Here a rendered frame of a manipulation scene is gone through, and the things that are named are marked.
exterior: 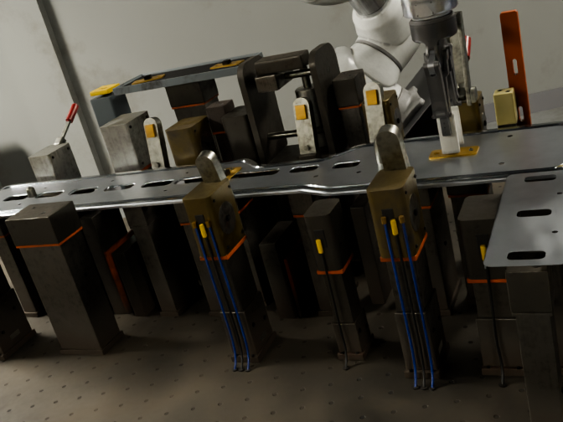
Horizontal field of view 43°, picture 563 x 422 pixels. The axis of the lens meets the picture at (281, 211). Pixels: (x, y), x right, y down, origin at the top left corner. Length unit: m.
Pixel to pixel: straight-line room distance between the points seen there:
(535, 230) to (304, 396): 0.51
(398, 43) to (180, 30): 2.68
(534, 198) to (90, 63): 3.89
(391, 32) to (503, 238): 1.09
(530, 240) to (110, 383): 0.88
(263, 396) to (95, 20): 3.61
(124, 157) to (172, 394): 0.61
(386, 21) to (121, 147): 0.76
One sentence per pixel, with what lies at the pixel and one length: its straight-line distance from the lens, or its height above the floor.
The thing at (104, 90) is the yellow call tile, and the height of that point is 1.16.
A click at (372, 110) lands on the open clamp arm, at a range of 1.47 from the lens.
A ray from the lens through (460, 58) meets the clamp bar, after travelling 1.41.
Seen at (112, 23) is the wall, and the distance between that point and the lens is 4.63.
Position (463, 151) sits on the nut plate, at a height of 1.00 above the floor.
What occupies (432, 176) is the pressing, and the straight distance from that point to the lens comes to 1.22.
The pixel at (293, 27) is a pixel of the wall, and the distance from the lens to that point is 4.46.
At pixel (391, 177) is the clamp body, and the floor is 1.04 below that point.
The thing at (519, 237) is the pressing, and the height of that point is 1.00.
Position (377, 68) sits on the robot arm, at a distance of 1.98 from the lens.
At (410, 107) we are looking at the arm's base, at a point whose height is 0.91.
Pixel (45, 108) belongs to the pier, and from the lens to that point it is 4.78.
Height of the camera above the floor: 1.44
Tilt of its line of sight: 21 degrees down
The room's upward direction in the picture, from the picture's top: 15 degrees counter-clockwise
